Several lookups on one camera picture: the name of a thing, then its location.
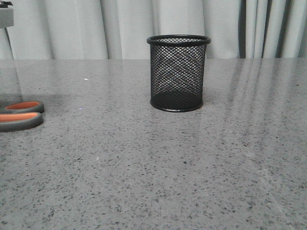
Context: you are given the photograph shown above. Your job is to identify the grey and orange scissors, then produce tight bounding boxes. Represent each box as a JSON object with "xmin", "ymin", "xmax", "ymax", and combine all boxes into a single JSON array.
[{"xmin": 0, "ymin": 101, "xmax": 45, "ymax": 132}]

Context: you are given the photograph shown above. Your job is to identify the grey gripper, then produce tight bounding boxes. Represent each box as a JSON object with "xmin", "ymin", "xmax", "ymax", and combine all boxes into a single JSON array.
[{"xmin": 0, "ymin": 0, "xmax": 14, "ymax": 28}]

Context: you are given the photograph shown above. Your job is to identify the black mesh pen bucket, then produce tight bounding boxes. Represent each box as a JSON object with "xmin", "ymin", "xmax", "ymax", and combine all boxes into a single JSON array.
[{"xmin": 147, "ymin": 34, "xmax": 211, "ymax": 112}]

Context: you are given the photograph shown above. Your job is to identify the light grey curtain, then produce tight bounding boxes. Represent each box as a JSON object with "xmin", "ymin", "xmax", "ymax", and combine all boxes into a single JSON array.
[{"xmin": 0, "ymin": 0, "xmax": 307, "ymax": 59}]

